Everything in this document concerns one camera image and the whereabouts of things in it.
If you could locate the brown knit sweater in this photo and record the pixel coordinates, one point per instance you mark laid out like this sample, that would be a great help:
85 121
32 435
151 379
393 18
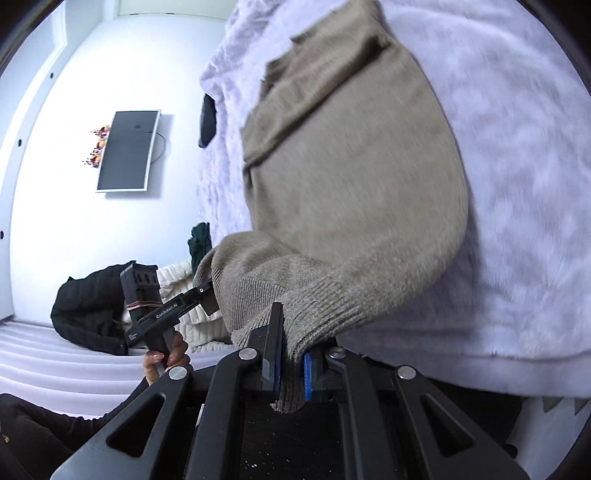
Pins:
360 184

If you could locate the person's left forearm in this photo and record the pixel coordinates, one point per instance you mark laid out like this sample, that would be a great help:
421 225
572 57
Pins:
46 424

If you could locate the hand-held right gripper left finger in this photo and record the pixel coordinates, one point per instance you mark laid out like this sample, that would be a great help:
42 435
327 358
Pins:
272 357

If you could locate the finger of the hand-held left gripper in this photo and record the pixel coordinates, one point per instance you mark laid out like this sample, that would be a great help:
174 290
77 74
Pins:
207 302

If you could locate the lavender embossed blanket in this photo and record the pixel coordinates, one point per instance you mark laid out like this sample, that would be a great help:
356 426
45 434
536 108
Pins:
508 207

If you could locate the dark green cloth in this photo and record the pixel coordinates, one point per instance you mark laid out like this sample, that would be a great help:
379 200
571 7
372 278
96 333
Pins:
201 247

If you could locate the person's black clothing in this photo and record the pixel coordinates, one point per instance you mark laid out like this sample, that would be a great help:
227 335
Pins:
291 443

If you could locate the black puffer jacket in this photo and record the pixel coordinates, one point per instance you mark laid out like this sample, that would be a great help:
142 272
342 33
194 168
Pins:
87 309

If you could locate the cream quilted jacket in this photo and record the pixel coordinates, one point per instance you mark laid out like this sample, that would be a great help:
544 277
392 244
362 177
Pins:
203 327

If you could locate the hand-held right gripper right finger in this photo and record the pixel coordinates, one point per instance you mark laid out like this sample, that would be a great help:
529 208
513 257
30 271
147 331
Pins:
310 376

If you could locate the person's left hand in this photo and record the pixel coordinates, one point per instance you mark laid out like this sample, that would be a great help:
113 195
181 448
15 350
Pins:
178 353

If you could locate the wall-mounted flat screen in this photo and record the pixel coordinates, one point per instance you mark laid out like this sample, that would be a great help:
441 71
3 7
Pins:
129 150

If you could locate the black cushion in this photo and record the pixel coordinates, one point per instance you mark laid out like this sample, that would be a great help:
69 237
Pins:
207 122

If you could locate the orange flower wall decoration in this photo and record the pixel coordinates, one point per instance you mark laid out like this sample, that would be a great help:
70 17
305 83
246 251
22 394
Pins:
99 147

